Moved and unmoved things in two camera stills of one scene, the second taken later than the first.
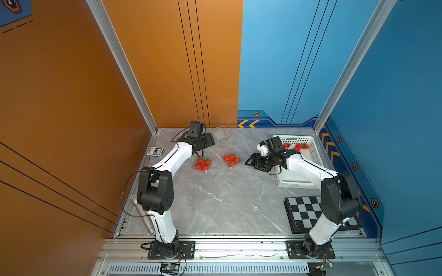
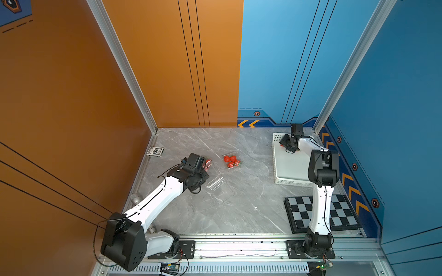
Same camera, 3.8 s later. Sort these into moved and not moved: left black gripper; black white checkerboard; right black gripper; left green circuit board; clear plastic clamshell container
Moved: left black gripper; right black gripper
Not moved: clear plastic clamshell container; black white checkerboard; left green circuit board
